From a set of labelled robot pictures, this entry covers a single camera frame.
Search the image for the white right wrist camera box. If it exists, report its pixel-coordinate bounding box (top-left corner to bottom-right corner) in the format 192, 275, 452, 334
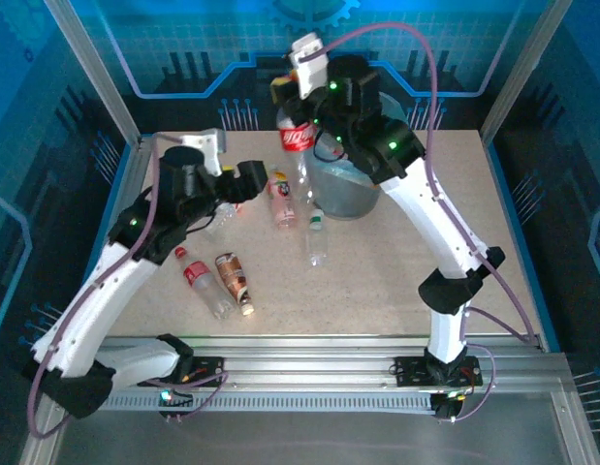
287, 31, 331, 101

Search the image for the aluminium left frame post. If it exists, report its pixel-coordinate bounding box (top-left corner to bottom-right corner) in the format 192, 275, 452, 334
41, 0, 144, 149

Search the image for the controller board with led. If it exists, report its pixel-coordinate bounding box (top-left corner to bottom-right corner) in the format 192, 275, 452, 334
430, 389, 470, 421
156, 385, 197, 422

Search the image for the grey metal sheet panel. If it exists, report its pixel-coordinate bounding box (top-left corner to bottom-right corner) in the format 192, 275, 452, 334
17, 387, 600, 465

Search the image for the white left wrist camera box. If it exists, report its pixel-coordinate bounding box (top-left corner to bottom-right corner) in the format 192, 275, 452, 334
178, 127, 229, 178

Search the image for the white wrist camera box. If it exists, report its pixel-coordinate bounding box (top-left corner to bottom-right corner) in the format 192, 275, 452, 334
287, 31, 331, 101
178, 127, 229, 178

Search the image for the clear bottle green cap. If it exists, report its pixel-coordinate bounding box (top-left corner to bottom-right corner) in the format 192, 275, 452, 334
305, 207, 331, 268

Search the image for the red label cola bottle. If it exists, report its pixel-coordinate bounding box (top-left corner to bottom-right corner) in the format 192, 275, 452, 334
174, 246, 237, 322
275, 70, 321, 207

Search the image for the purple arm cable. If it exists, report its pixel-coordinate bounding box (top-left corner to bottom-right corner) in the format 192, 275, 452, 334
306, 21, 546, 423
25, 132, 231, 440

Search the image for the thin black right gripper cable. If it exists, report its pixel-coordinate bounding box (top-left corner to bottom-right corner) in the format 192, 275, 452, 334
311, 134, 348, 164

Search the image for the aluminium side rail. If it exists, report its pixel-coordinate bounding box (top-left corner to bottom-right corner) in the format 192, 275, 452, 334
93, 135, 158, 272

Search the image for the silver metal mesh bin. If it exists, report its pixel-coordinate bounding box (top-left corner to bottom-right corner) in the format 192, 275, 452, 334
304, 154, 384, 222

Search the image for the aluminium right frame post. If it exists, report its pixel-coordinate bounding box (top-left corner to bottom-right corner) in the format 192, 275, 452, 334
479, 0, 575, 144

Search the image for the clear crushed plastic bottle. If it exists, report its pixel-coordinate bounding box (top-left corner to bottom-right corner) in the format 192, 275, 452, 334
202, 201, 243, 239

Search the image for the brown label plastic bottle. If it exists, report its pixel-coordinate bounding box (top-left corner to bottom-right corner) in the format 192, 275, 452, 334
213, 251, 257, 317

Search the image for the pink drink bottle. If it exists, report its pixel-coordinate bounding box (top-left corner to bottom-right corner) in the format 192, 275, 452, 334
265, 164, 298, 230

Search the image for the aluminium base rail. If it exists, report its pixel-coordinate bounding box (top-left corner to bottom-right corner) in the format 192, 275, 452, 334
47, 333, 572, 391

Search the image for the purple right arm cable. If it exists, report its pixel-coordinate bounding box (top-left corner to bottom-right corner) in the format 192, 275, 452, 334
306, 21, 546, 423

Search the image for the thin black left gripper cable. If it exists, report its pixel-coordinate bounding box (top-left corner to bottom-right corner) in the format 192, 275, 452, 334
185, 211, 219, 235

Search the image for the aluminium frame post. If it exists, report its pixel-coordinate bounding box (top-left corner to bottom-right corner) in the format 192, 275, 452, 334
41, 0, 144, 149
479, 0, 575, 144

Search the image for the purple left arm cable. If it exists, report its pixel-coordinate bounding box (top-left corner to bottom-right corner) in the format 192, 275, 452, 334
25, 132, 231, 440

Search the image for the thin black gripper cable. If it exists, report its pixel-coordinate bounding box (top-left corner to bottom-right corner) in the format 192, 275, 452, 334
185, 211, 219, 235
311, 134, 348, 164

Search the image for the grey slotted cable duct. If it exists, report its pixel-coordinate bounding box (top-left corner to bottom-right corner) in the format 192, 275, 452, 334
65, 390, 439, 414

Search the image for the left controller board with LED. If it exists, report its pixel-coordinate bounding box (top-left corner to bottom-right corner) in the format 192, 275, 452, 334
156, 385, 197, 422

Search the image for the right controller board with LED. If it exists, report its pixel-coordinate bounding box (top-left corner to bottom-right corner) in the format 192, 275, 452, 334
430, 389, 470, 421

